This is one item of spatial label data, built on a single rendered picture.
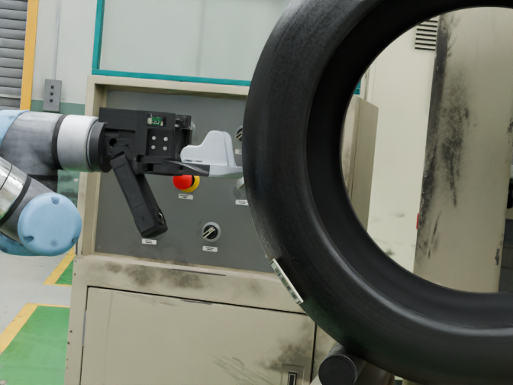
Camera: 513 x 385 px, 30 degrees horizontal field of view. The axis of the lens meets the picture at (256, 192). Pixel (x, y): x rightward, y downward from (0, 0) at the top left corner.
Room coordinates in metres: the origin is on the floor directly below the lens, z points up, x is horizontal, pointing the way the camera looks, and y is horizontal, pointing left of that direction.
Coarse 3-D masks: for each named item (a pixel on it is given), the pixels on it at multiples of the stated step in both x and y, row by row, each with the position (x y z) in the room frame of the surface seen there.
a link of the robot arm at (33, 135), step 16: (0, 112) 1.29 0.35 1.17; (16, 112) 1.29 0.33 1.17; (32, 112) 1.29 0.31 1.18; (0, 128) 1.27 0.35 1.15; (16, 128) 1.27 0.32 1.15; (32, 128) 1.26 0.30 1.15; (48, 128) 1.26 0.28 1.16; (0, 144) 1.27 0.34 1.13; (16, 144) 1.27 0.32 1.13; (32, 144) 1.26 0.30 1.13; (48, 144) 1.26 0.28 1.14; (16, 160) 1.27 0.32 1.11; (32, 160) 1.27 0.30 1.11; (48, 160) 1.27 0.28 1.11
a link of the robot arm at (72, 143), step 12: (72, 120) 1.26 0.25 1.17; (84, 120) 1.26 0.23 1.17; (96, 120) 1.27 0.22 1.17; (60, 132) 1.25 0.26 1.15; (72, 132) 1.25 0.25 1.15; (84, 132) 1.25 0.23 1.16; (60, 144) 1.25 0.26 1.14; (72, 144) 1.25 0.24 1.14; (84, 144) 1.24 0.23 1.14; (60, 156) 1.26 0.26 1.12; (72, 156) 1.25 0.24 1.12; (84, 156) 1.25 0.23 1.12; (72, 168) 1.27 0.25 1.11; (84, 168) 1.26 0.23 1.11
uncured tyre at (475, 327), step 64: (320, 0) 1.10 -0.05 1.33; (384, 0) 1.10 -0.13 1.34; (448, 0) 1.33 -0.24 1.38; (512, 0) 1.32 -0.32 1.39; (256, 64) 1.16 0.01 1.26; (320, 64) 1.09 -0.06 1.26; (256, 128) 1.12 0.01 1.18; (320, 128) 1.37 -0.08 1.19; (256, 192) 1.13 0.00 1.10; (320, 192) 1.37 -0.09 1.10; (320, 256) 1.09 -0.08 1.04; (384, 256) 1.35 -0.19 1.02; (320, 320) 1.12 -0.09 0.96; (384, 320) 1.07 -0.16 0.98; (448, 320) 1.32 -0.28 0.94; (512, 320) 1.30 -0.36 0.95; (448, 384) 1.08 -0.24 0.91; (512, 384) 1.06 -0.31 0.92
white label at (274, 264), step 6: (270, 264) 1.14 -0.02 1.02; (276, 264) 1.10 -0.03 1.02; (276, 270) 1.12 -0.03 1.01; (282, 276) 1.10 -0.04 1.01; (282, 282) 1.13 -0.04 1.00; (288, 282) 1.10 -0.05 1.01; (288, 288) 1.12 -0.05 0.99; (294, 288) 1.10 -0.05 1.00; (294, 294) 1.10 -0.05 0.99; (300, 300) 1.09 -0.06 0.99
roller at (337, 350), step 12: (336, 348) 1.16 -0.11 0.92; (324, 360) 1.12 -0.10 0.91; (336, 360) 1.11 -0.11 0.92; (348, 360) 1.11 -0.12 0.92; (360, 360) 1.16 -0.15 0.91; (324, 372) 1.11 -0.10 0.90; (336, 372) 1.11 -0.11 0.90; (348, 372) 1.11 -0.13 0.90; (324, 384) 1.11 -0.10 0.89; (336, 384) 1.11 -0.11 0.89; (348, 384) 1.11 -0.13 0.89
